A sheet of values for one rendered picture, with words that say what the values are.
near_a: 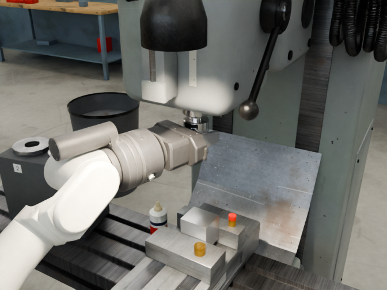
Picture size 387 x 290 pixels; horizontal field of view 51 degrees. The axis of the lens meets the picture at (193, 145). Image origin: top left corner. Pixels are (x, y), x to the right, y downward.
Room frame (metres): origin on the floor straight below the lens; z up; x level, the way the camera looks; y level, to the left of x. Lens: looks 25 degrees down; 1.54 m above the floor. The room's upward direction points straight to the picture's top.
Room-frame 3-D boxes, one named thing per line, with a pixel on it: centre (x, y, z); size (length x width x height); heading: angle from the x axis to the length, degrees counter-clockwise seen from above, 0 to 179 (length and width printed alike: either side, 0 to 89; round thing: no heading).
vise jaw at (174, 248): (0.63, 0.02, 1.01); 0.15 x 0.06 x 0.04; 58
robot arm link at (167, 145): (0.62, 0.06, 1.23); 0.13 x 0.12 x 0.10; 43
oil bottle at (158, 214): (0.78, 0.08, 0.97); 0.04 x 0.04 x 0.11
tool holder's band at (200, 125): (0.68, 0.00, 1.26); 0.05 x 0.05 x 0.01
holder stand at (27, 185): (0.88, 0.34, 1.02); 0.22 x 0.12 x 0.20; 71
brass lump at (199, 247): (0.61, -0.01, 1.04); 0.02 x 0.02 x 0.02
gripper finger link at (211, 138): (0.66, -0.03, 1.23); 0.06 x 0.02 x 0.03; 133
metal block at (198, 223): (0.68, -0.01, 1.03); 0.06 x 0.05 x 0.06; 58
